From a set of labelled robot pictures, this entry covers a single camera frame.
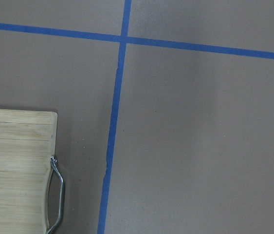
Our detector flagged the wooden cutting board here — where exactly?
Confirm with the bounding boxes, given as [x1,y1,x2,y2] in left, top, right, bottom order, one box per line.
[0,109,64,234]

